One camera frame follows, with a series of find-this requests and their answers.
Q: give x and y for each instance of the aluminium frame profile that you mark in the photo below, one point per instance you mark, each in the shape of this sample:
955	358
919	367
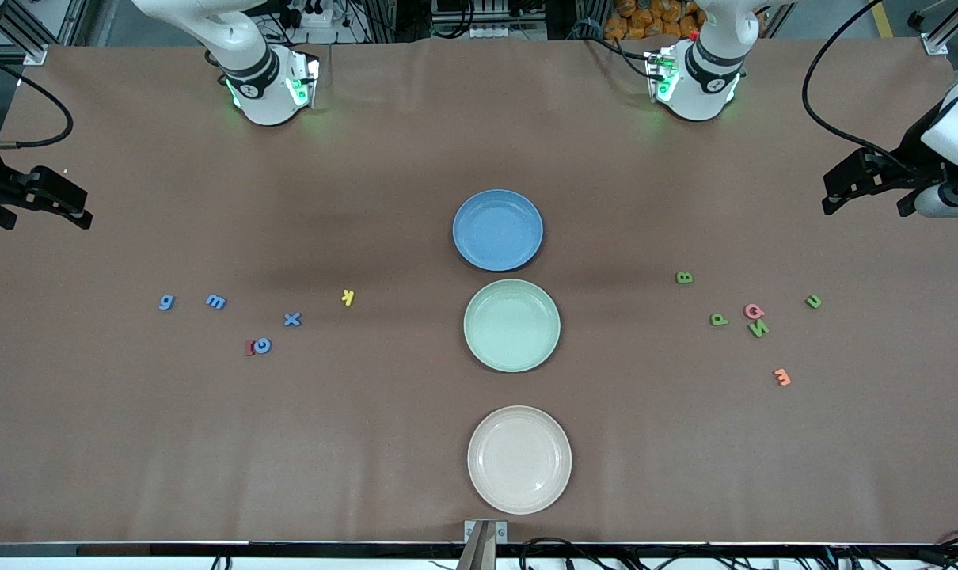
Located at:
36	54
934	43

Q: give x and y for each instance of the orange foam letter E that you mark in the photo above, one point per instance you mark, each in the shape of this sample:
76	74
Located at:
781	377

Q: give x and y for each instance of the blue foam letter x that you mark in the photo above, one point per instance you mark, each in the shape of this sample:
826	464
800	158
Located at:
291	319

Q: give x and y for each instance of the long white socket strip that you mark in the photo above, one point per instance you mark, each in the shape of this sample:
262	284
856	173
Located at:
511	30

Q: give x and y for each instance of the green foam letter N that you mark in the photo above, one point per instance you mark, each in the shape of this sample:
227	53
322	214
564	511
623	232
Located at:
758	328

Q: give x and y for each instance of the blue plate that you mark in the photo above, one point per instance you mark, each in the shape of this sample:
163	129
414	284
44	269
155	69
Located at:
497	229

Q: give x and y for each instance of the beige plate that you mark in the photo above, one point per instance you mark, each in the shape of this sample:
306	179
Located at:
518	459

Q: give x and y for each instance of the pink foam letter G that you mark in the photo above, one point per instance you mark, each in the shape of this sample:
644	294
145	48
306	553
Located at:
748	310

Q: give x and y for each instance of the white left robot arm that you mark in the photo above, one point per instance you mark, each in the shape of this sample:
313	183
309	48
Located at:
701	87

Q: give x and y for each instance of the green foam letter p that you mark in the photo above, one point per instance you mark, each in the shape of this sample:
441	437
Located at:
719	319

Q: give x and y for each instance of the blue foam letter m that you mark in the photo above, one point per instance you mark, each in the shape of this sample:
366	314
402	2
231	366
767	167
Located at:
215	301

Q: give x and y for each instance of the light green plate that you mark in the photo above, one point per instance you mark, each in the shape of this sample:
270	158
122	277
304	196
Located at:
511	324

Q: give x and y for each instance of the blue foam capital letter G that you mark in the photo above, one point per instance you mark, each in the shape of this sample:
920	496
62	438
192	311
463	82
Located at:
258	345

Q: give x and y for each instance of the pile of orange fruit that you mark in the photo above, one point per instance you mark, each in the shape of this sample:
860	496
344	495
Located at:
645	20

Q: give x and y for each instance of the blue foam small letter g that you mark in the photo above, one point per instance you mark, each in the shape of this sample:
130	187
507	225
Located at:
166	302

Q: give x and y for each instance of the white power strip with plugs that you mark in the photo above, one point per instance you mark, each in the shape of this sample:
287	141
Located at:
313	20

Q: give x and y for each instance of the silver metal bracket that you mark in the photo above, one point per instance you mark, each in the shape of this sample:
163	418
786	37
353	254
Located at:
499	532

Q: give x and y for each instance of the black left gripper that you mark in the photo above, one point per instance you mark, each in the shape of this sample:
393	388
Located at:
911	157

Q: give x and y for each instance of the brown table cover sheet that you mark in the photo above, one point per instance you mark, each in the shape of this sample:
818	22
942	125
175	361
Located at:
368	443

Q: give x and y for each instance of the grey metal post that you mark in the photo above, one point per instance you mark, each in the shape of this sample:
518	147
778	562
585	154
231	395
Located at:
471	554

